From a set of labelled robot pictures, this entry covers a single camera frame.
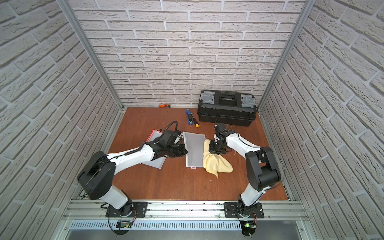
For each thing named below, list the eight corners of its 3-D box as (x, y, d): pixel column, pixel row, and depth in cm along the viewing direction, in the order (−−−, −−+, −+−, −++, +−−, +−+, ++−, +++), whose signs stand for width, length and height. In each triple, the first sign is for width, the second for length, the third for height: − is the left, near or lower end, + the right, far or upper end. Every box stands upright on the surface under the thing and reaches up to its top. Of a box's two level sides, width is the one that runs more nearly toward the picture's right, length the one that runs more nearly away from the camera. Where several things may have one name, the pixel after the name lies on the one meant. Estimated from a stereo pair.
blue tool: (188, 125, 111) (188, 122, 107) (186, 112, 119) (186, 108, 116) (193, 125, 111) (193, 121, 108) (191, 111, 120) (191, 108, 116)
